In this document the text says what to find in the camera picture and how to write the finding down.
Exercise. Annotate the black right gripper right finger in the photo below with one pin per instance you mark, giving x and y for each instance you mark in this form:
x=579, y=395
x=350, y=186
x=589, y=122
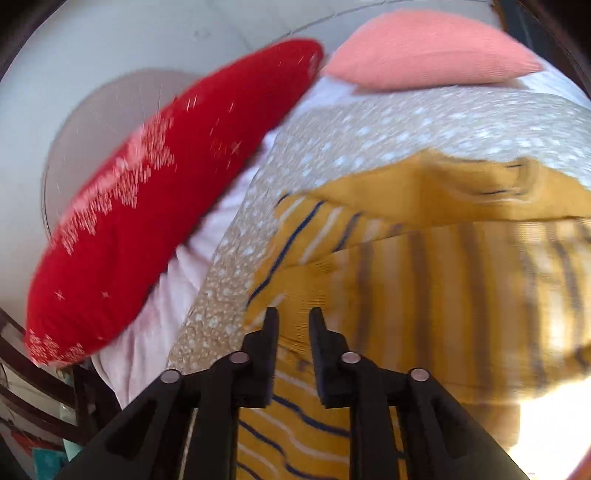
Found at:
x=403, y=425

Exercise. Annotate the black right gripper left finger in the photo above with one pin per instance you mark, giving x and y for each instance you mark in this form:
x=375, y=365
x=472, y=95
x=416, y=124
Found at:
x=185, y=426

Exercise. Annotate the yellow striped knit sweater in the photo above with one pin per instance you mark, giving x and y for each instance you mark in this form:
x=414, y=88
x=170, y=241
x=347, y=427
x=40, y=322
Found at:
x=476, y=271

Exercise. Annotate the pink fluffy blanket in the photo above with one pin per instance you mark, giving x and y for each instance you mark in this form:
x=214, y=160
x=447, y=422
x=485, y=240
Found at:
x=137, y=356

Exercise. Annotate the red embroidered pillow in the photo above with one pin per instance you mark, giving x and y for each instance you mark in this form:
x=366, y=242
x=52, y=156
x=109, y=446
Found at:
x=122, y=227

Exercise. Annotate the beige white-dotted bedspread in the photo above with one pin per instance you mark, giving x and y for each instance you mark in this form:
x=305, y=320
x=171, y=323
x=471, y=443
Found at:
x=328, y=143

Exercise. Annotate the pink knit pillow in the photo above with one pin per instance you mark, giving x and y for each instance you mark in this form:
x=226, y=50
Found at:
x=415, y=49

